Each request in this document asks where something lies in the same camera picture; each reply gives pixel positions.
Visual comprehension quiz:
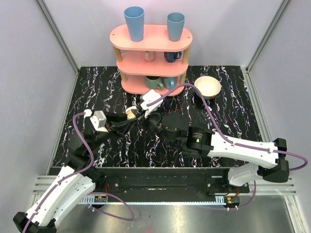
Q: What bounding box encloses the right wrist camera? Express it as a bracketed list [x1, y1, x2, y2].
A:
[139, 89, 163, 118]

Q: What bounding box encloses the cream bowl with dark rim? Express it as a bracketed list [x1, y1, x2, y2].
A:
[194, 76, 221, 100]

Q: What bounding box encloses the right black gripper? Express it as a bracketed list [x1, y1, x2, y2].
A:
[132, 105, 177, 149]

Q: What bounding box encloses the cream earbud charging case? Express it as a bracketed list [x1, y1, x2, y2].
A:
[125, 106, 137, 120]

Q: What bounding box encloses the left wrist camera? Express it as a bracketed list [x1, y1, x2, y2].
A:
[90, 111, 108, 132]

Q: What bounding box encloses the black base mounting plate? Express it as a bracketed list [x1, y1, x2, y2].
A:
[95, 167, 254, 203]

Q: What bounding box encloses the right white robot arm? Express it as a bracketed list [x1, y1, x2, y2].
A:
[126, 106, 290, 193]

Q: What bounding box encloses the small blue plastic cup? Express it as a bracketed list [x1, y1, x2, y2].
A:
[167, 12, 185, 42]

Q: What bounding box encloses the pink ceramic mug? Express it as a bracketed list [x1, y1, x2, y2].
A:
[142, 51, 156, 62]

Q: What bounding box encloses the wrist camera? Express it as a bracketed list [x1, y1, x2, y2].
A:
[90, 111, 108, 132]
[139, 89, 163, 118]

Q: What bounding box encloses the dark blue ceramic mug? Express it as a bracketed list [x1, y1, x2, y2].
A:
[164, 51, 182, 63]

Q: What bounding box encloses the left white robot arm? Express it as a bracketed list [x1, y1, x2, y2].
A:
[13, 109, 137, 233]

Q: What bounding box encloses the pink three-tier wooden shelf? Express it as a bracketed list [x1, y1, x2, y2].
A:
[110, 24, 192, 95]

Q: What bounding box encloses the large blue plastic cup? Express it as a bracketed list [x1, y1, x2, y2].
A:
[124, 6, 144, 42]

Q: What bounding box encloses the green speckled ceramic mug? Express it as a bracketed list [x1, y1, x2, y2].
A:
[145, 76, 164, 89]

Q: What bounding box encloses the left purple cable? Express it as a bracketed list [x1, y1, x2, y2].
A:
[21, 110, 136, 233]

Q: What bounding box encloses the light blue butterfly mug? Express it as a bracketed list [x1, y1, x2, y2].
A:
[162, 77, 177, 89]

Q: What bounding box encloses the aluminium frame rail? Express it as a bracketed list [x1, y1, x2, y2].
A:
[28, 174, 309, 233]

